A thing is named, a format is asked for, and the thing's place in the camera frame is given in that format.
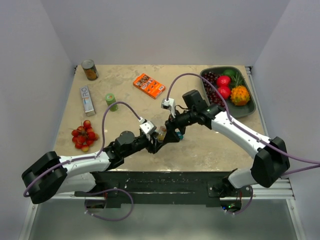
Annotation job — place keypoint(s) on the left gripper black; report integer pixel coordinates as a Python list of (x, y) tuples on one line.
[(154, 147)]

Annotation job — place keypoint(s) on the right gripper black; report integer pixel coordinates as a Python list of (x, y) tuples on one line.
[(171, 136)]

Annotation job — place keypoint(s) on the clear pill bottle yellow capsules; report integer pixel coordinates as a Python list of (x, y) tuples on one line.
[(161, 135)]

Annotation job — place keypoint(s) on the teal weekly pill organizer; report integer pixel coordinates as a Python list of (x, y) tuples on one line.
[(180, 135)]

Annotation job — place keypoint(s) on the clear bottle lid orange label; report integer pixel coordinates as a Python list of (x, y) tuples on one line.
[(163, 129)]

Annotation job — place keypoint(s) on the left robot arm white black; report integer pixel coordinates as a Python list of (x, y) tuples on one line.
[(52, 174)]

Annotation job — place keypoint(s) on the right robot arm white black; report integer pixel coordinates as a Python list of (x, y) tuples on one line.
[(269, 155)]

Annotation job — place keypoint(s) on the orange cardboard box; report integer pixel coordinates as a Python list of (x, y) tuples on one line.
[(149, 86)]

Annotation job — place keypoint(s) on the dark purple grape bunch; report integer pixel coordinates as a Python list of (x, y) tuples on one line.
[(212, 96)]

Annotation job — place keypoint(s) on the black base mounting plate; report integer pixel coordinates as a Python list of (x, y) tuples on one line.
[(165, 188)]

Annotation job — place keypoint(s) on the lower red pomegranate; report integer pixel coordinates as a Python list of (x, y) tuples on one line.
[(224, 91)]

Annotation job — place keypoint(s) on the red pomegranate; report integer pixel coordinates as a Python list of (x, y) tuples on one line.
[(223, 81), (224, 91)]

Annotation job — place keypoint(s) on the dark grey fruit tray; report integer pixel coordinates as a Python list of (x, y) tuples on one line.
[(238, 80)]

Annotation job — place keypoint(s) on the green cylindrical container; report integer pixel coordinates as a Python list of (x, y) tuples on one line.
[(110, 99)]

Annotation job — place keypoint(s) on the upper red pomegranate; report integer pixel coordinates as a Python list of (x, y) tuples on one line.
[(223, 81)]

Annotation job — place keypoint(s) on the red cherry bunch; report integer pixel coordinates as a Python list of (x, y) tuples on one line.
[(84, 136)]

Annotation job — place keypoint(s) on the orange spiky kiwano fruit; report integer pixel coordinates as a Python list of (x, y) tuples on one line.
[(240, 95)]

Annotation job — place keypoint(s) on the silver toothpaste box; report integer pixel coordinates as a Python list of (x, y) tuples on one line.
[(88, 105)]

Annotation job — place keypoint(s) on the green lime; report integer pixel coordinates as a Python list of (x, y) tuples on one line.
[(229, 72)]

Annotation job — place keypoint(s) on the tin can fruit label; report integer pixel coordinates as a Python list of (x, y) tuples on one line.
[(90, 69)]

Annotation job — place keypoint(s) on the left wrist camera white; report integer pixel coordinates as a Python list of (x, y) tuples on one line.
[(147, 127)]

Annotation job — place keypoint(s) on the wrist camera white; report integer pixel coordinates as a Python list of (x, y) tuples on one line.
[(169, 104), (147, 127)]

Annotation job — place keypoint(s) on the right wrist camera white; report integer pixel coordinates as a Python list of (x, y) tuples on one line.
[(169, 104)]

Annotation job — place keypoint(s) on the aluminium frame rail right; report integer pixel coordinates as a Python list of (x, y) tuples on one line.
[(248, 70)]

